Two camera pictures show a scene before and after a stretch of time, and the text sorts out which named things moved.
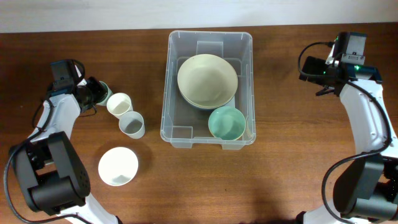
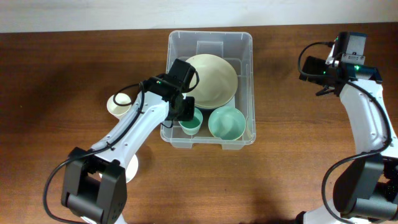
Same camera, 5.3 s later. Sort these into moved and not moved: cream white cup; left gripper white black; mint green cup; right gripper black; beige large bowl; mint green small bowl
Moved: mint green cup; left gripper white black
Not moved: beige large bowl; right gripper black; cream white cup; mint green small bowl
